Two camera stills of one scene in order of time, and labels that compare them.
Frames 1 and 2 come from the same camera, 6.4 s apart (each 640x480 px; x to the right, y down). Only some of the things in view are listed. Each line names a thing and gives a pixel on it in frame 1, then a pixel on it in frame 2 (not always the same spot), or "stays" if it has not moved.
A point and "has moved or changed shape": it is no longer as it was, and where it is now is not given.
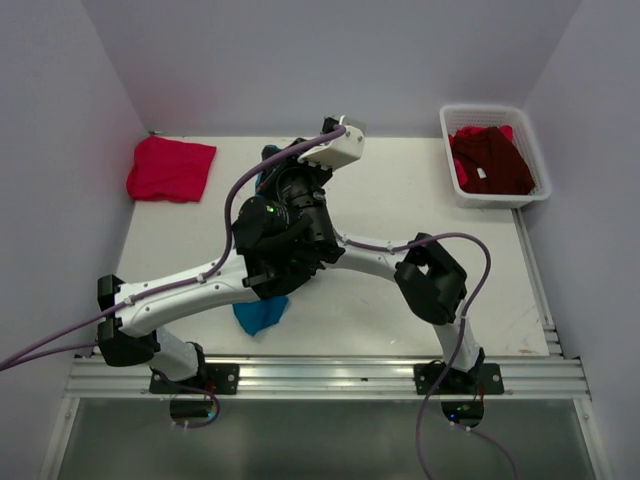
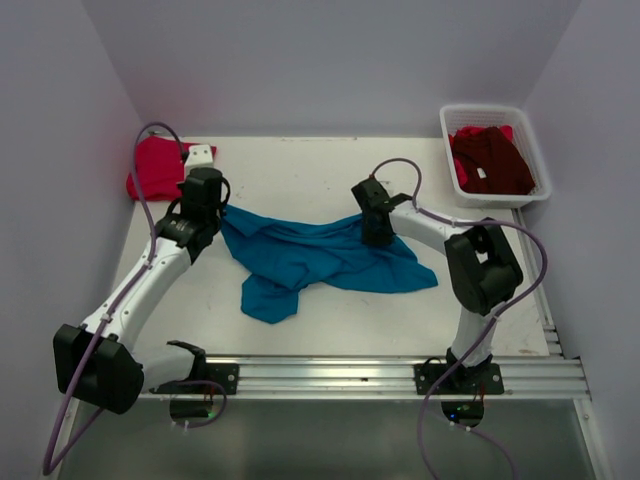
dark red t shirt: (494, 163) stays
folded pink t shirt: (170, 169) stays
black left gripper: (272, 288) → (208, 211)
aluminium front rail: (331, 378) stays
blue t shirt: (251, 316) has moved or changed shape
